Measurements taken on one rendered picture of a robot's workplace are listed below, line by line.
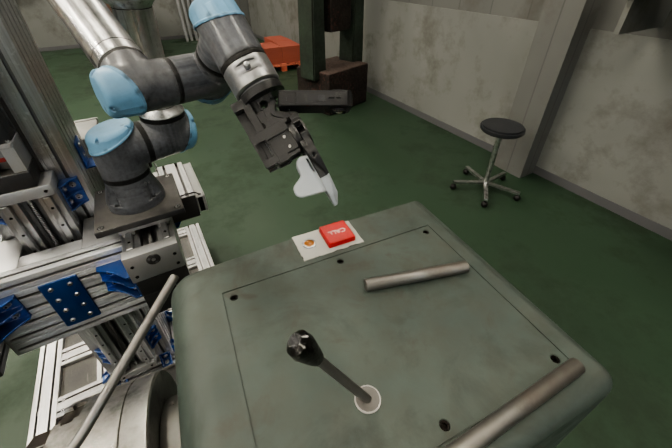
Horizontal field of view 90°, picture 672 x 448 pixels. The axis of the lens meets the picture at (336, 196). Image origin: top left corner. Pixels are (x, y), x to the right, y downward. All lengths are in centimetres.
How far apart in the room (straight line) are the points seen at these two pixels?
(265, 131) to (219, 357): 34
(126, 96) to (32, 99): 61
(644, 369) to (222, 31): 245
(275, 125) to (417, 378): 42
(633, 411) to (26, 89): 264
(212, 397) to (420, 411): 28
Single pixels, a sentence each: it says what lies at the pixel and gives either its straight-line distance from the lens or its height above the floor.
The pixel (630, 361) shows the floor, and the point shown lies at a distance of 252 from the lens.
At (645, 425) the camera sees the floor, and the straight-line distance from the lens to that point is 233.
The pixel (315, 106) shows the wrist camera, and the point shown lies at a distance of 52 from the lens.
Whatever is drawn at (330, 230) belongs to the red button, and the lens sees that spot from 72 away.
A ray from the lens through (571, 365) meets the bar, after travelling 62.
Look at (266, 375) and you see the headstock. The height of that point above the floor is 125.
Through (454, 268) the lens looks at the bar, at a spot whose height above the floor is 127.
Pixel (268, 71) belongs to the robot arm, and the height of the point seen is 160.
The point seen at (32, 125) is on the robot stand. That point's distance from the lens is 120.
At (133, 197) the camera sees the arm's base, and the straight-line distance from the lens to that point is 106.
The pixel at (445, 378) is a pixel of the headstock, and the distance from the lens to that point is 56.
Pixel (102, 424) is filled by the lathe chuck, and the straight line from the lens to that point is 62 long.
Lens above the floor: 174
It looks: 35 degrees down
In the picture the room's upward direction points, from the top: straight up
